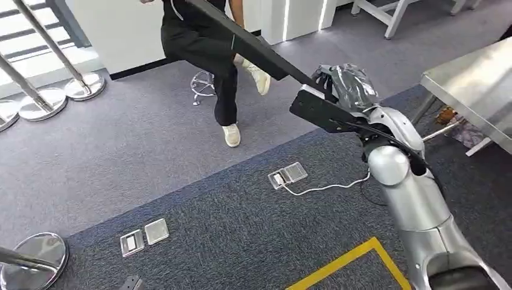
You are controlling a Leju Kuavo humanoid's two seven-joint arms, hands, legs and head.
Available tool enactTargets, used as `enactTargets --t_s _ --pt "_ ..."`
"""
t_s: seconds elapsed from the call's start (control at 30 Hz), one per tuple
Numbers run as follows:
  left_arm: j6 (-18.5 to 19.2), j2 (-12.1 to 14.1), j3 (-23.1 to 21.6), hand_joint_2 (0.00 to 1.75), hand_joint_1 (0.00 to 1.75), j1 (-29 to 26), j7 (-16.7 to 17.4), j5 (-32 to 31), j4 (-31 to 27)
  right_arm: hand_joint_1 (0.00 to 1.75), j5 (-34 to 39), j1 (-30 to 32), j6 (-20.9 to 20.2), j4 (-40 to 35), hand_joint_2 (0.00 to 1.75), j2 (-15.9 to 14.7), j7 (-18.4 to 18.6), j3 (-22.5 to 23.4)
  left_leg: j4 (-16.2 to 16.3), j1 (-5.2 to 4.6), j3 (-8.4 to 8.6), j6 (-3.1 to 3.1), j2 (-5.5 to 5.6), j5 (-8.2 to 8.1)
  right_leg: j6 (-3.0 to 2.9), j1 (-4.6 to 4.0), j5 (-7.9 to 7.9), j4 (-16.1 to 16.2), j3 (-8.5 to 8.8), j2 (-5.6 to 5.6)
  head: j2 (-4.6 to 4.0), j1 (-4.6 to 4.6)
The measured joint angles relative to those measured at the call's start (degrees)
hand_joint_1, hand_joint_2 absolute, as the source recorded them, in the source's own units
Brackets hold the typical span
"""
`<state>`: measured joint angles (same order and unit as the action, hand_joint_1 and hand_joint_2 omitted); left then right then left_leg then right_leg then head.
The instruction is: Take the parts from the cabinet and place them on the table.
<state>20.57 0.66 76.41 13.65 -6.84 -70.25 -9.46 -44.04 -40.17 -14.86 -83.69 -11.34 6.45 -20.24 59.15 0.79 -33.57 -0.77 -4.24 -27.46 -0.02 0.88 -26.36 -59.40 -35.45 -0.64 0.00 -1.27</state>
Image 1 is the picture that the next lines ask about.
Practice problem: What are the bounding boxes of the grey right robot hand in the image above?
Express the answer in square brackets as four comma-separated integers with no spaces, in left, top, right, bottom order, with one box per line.
[311,62,380,115]

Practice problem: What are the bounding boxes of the long black plastic panel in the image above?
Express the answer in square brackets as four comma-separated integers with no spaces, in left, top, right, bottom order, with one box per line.
[185,0,362,135]

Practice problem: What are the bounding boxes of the white counter light strips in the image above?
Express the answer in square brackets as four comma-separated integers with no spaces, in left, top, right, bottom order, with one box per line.
[260,0,339,46]

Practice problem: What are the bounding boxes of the brown object under table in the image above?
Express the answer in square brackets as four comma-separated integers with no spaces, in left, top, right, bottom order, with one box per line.
[435,106,458,126]

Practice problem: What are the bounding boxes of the steel floor socket box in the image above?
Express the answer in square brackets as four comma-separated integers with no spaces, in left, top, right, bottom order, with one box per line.
[119,228,146,258]
[143,217,171,246]
[283,161,309,183]
[267,168,290,190]

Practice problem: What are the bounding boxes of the stainless steel table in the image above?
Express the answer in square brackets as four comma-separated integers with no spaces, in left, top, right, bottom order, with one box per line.
[411,36,512,157]

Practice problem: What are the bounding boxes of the patterned bag under table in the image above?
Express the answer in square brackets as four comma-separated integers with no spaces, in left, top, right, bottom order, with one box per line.
[447,115,487,150]

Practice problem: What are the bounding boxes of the person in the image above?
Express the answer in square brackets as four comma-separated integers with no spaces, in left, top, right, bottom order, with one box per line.
[139,0,272,149]

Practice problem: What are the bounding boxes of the white counter black plinth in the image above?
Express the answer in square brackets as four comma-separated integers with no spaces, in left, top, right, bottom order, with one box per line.
[63,0,263,81]

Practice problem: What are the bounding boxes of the grey metal railing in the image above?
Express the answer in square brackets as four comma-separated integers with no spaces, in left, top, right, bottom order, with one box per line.
[0,0,92,62]

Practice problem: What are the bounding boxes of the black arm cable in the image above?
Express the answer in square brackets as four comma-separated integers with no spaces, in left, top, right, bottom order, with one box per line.
[344,119,429,177]

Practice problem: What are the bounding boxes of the white table frame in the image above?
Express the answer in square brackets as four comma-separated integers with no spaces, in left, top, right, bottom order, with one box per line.
[350,0,483,40]

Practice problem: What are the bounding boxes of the white charger cable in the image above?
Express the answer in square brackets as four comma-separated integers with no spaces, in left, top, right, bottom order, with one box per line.
[274,169,373,198]

